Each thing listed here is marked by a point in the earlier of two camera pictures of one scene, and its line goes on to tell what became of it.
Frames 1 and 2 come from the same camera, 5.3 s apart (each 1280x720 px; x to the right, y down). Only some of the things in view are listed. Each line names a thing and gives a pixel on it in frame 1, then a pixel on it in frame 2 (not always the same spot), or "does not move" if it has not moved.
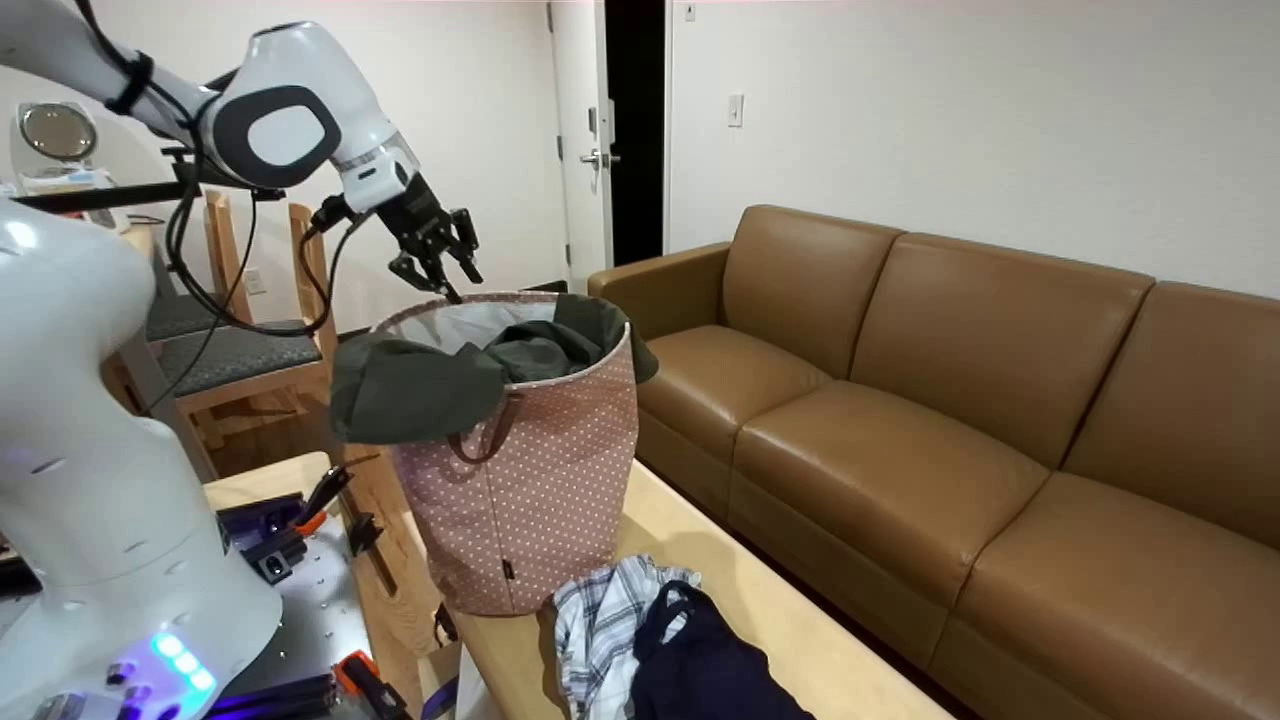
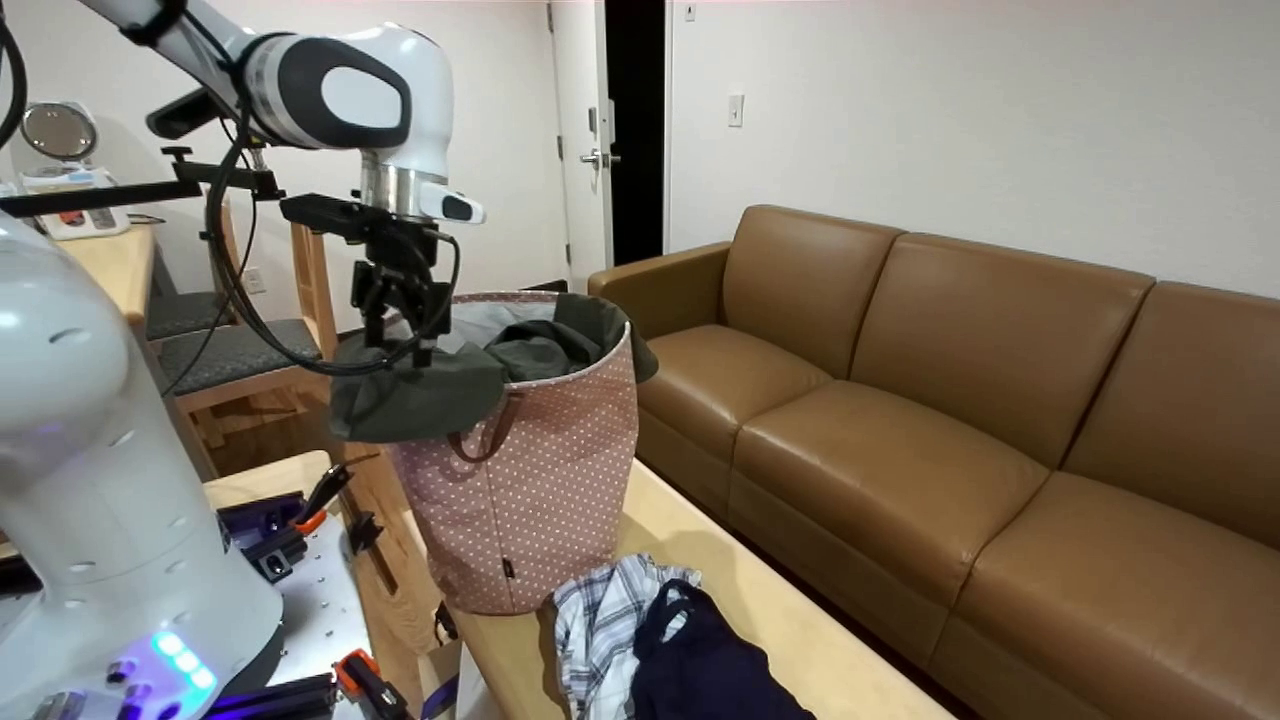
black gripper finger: (415, 274) to (372, 320)
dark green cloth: (393, 392) does not move
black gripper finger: (464, 257) to (425, 326)
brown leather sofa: (1055, 487) does not move
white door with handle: (586, 136) does not move
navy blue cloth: (694, 666) does not move
